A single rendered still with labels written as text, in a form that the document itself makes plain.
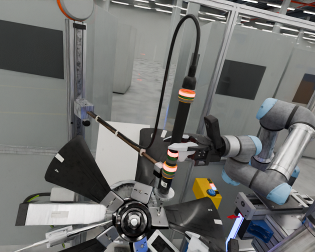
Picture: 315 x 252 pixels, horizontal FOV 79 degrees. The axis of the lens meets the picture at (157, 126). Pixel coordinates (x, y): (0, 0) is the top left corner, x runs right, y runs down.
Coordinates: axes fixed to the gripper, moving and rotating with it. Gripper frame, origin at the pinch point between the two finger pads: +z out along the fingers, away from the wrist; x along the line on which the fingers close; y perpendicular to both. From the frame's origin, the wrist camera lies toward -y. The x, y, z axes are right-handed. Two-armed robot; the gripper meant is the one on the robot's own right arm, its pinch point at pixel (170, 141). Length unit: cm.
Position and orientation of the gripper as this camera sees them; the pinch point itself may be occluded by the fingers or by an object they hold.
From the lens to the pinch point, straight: 58.0
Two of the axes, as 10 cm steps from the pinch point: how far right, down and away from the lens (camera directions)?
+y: -1.7, 9.1, 3.9
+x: -3.2, -4.2, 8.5
